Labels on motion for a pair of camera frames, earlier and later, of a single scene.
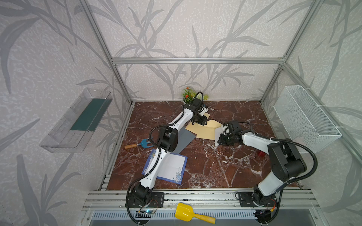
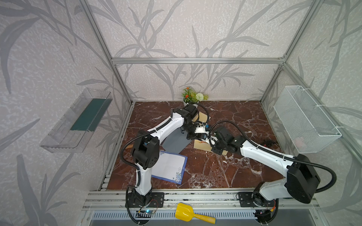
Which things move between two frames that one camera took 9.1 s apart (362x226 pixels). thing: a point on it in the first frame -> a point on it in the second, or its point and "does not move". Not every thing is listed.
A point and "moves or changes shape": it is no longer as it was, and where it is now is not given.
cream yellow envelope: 206,132 moves or changes shape
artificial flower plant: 188,95 does not move
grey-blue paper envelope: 185,138 does not move
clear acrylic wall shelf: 72,130 does not move
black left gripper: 203,122 -> 193,137
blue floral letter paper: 173,168 does not move
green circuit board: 144,213 does not move
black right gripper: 221,140 -> 216,151
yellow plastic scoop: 184,212 does not move
